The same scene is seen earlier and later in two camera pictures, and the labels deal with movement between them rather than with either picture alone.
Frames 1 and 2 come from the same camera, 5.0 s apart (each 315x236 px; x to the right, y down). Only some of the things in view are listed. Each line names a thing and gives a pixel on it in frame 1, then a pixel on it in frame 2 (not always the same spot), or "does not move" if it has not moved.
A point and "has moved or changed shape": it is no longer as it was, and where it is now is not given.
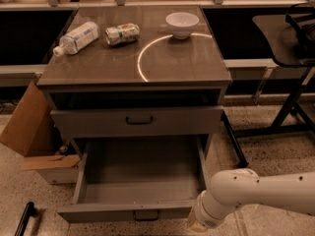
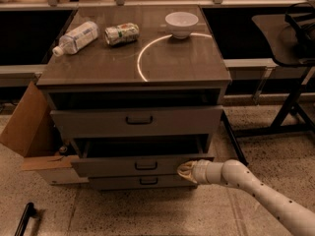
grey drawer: (137, 179) has moved or changed shape
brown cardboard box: (32, 132) does not move
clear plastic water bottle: (78, 38) does not move
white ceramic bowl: (181, 24) does not move
